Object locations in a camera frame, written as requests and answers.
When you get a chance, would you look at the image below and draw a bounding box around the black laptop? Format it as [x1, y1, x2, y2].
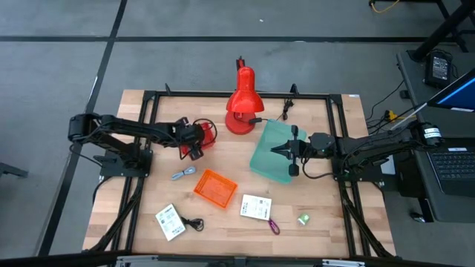
[426, 146, 475, 197]

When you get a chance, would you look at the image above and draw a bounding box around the grey cable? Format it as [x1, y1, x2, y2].
[171, 165, 197, 182]

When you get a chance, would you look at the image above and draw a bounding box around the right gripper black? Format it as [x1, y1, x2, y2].
[270, 125, 313, 177]

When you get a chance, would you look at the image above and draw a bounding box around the black desk leg frame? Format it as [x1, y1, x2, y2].
[407, 0, 475, 62]

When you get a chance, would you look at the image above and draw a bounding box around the red desk lamp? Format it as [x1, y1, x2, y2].
[224, 56, 266, 136]

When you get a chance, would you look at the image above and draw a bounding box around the black aluminium table frame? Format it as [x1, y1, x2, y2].
[83, 83, 396, 260]

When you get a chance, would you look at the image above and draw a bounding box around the yellow floor cable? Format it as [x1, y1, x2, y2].
[369, 0, 402, 14]

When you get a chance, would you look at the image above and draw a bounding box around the silver metal bracket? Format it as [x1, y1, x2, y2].
[115, 254, 159, 267]
[321, 258, 367, 267]

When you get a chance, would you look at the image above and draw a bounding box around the monitor with blue screen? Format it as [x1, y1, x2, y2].
[426, 68, 475, 113]

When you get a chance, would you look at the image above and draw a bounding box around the black floor stand leg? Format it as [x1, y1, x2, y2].
[0, 161, 30, 179]

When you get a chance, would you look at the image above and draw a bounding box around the orange plastic basket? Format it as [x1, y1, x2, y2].
[193, 168, 238, 209]

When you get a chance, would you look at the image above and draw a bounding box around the white booklet packet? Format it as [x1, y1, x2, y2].
[239, 193, 273, 222]

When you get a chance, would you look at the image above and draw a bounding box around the black bundled cord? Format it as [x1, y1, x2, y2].
[281, 96, 296, 122]

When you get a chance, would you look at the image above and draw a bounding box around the white printed cardboard box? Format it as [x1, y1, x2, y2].
[154, 203, 187, 243]

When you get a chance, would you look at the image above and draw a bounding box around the black power adapter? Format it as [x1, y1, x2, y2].
[425, 50, 456, 89]

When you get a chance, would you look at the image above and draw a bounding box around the grey side desk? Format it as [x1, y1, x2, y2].
[396, 50, 475, 223]

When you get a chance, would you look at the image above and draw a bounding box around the red plastic basket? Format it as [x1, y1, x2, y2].
[177, 122, 218, 156]

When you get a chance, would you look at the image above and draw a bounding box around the purple small tool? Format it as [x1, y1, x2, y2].
[267, 217, 281, 236]

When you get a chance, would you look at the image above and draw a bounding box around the black coiled cable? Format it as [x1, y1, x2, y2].
[179, 216, 205, 232]

